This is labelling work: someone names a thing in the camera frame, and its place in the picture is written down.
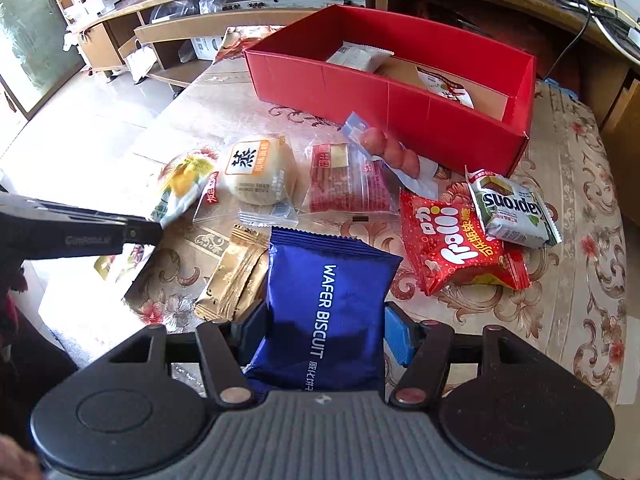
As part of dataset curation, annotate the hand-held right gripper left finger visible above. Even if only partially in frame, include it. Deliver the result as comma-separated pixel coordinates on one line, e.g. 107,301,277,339
106,301,269,409

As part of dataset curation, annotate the silver set-top device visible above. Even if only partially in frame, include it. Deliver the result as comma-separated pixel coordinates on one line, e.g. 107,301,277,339
220,0,376,13

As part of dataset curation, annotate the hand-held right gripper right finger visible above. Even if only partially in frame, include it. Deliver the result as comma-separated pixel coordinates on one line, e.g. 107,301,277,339
384,301,534,409

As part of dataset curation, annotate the white red printed packet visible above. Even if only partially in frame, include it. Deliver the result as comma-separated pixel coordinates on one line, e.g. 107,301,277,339
415,65,476,109

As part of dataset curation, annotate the brown cardboard box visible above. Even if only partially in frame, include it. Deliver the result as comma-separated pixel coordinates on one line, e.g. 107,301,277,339
600,67,640,161

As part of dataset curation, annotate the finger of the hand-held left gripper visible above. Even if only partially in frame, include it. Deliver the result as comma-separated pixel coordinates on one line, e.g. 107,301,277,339
0,194,129,226
0,214,165,262

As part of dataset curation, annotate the red gummy candy packet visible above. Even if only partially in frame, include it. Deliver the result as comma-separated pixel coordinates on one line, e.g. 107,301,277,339
399,189,530,297

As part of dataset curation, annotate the green white wafer packet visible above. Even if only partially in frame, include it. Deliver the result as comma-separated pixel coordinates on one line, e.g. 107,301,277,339
465,166,563,250

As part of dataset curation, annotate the plain white snack packet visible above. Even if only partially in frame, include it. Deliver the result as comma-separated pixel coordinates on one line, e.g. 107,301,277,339
325,42,394,73

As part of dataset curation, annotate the round steamed cake packet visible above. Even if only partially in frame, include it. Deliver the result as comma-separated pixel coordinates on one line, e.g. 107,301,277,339
194,134,301,227

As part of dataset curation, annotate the floral beige tablecloth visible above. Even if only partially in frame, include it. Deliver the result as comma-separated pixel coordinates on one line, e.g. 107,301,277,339
0,62,628,406

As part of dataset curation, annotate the orange printed paper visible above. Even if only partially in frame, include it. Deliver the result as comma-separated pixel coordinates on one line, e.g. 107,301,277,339
212,25,281,66

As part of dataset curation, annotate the clear sausage packet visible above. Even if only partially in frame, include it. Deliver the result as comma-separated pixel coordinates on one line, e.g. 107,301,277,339
342,111,441,198

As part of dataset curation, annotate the gold snack packet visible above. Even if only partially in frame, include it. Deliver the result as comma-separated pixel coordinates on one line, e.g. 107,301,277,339
194,245,268,323
230,224,272,261

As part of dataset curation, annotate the red cardboard box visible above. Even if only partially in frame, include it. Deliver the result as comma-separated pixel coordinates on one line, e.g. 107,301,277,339
242,4,537,177

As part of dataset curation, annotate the red meat floss cake packet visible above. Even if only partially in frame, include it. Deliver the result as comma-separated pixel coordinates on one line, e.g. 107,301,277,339
305,142,396,216

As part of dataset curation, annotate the small white box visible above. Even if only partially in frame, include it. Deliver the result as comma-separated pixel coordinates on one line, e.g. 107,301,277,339
192,35,226,61

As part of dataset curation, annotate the glass door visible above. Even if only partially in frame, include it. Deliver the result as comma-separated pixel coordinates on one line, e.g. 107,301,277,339
0,0,83,116

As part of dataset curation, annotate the yellow snack packet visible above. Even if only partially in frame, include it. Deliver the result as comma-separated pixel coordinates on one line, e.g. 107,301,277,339
150,147,221,226

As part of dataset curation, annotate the blue wafer biscuit packet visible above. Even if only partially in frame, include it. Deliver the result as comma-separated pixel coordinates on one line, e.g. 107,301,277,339
243,226,405,392

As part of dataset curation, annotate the black cable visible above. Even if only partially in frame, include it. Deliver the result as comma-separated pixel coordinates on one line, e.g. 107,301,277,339
565,0,601,93

